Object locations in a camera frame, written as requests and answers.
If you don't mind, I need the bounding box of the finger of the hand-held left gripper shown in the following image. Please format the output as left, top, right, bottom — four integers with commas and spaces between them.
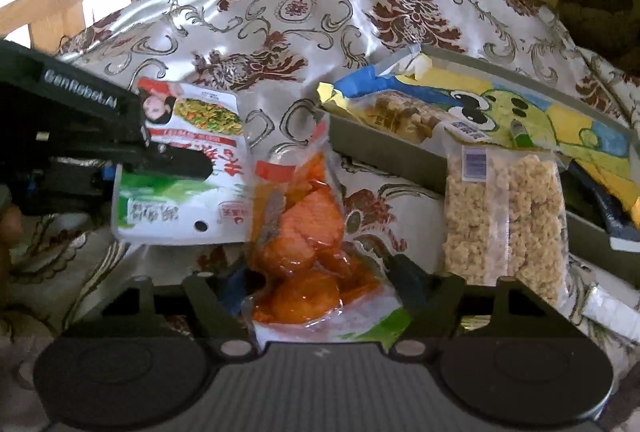
120, 145, 214, 180

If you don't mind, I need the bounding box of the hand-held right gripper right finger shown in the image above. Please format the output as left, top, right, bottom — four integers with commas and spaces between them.
385, 253, 566, 356

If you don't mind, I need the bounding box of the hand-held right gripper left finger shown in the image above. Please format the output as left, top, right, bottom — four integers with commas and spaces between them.
102, 271, 252, 356

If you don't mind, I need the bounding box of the white and green snack packet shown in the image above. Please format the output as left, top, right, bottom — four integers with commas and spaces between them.
111, 77, 253, 247

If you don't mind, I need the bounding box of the clear puffed rice packet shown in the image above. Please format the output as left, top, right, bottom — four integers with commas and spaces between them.
441, 121, 570, 308

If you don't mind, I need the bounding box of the orange snack packet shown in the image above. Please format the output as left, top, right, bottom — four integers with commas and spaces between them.
241, 122, 407, 344

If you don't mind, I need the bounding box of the grey tray with cartoon picture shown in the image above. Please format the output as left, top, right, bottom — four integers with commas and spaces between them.
317, 43, 640, 285

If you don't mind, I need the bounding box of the dark blue snack packet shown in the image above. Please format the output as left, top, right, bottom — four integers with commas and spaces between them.
567, 159, 640, 249

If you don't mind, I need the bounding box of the blue and yellow snack packet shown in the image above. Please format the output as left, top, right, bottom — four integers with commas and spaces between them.
317, 52, 493, 144

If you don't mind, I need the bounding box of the small white stick packet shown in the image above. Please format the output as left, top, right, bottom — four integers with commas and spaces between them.
582, 282, 640, 339

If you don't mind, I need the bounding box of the floral printed satin blanket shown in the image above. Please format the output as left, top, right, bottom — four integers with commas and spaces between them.
0, 0, 640, 413

